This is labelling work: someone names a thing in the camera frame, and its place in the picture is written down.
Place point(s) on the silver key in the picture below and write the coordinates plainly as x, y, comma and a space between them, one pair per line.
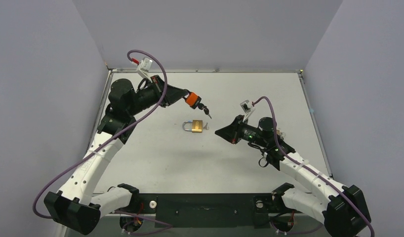
206, 126

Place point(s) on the small padlock with keys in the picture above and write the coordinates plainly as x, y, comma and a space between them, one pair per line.
280, 133

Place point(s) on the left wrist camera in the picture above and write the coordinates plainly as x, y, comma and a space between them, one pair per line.
143, 68

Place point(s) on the orange black padlock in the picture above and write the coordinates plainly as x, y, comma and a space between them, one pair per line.
193, 100

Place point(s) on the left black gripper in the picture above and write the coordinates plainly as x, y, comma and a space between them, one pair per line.
173, 94

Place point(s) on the brass padlock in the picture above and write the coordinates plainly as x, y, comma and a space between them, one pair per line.
194, 126

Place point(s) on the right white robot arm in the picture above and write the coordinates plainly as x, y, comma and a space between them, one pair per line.
342, 210

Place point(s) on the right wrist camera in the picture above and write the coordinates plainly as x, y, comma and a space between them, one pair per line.
247, 108

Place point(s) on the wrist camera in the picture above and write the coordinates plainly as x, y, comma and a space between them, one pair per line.
247, 108
143, 68

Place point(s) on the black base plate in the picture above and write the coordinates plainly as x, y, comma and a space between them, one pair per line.
208, 210

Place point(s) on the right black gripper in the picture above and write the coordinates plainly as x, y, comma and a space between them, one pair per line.
238, 128

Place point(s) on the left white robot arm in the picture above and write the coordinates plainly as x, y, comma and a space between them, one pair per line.
73, 205

